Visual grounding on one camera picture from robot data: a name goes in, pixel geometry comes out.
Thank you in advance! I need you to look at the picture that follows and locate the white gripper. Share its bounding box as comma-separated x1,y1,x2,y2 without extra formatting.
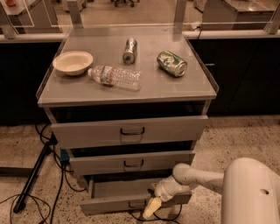
143,176,187,220

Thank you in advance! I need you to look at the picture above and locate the grey bottom drawer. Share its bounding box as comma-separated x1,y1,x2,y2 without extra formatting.
79,176,193,217

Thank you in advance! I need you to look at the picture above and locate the grey drawer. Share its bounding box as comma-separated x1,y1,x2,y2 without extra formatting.
79,176,193,217
70,150,195,175
51,115,208,149

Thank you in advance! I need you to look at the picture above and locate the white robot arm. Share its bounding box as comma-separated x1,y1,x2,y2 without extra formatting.
143,157,280,224

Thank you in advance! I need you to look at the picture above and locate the grey middle drawer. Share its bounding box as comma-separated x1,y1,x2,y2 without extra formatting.
70,150,195,175

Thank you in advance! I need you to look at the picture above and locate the grey drawer cabinet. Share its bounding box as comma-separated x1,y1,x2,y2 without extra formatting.
37,25,218,176

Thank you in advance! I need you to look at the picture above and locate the grey top drawer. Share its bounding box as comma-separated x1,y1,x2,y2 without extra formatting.
51,115,208,149

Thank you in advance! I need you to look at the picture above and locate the blue box behind cabinet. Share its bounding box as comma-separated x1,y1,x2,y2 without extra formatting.
60,149,70,163

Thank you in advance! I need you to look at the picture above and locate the clear plastic water bottle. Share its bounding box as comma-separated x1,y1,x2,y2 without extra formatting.
87,66,142,91

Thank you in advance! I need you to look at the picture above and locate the green soda can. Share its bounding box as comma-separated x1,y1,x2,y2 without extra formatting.
157,51,187,77

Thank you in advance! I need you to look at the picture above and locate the silver slim can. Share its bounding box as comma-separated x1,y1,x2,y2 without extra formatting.
122,38,137,64

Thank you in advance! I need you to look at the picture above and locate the white bowl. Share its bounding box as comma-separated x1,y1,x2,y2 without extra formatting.
52,51,94,76

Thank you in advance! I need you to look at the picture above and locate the white counter ledge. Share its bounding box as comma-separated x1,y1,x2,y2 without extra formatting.
0,30,267,43

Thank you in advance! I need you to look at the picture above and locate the black floor cable front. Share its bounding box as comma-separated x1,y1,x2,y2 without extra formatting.
129,204,184,224

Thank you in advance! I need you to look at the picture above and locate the black floor cable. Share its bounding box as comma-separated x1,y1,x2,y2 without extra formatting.
0,123,87,224
129,204,184,224

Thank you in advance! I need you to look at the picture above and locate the black floor cable left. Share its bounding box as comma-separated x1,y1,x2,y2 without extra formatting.
0,123,87,224

